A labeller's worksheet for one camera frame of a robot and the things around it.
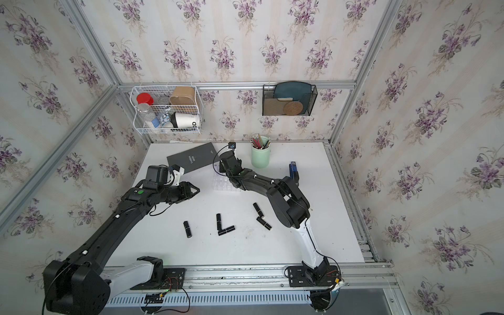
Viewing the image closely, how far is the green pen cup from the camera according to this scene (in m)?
1.00

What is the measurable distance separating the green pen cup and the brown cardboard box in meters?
0.38

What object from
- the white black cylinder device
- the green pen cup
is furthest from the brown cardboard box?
the green pen cup

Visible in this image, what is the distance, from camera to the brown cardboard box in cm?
90
